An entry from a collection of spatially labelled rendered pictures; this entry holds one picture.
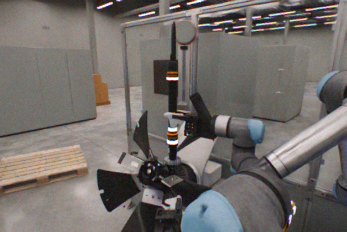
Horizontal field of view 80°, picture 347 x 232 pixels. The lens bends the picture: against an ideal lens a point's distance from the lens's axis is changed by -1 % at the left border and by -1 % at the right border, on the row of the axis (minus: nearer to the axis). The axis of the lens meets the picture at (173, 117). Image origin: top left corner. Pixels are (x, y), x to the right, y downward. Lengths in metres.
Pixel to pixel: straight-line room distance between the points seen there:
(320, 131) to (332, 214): 0.93
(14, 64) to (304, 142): 5.92
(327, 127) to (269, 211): 0.36
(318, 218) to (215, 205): 1.28
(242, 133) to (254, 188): 0.35
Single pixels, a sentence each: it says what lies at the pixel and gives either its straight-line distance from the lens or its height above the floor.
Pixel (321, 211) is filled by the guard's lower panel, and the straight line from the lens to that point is 1.53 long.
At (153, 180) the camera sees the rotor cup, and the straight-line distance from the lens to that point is 0.92.
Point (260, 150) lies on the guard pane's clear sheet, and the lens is 1.48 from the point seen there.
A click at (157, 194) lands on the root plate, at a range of 0.99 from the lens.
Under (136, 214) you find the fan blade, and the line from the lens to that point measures 0.97.
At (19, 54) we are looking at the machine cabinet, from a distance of 6.12.
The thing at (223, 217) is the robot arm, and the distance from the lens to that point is 0.30.
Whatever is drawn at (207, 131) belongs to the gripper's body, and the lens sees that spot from 0.76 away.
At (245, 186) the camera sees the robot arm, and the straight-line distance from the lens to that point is 0.36.
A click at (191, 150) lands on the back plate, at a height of 1.20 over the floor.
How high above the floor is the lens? 1.68
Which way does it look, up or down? 15 degrees down
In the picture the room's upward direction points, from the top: straight up
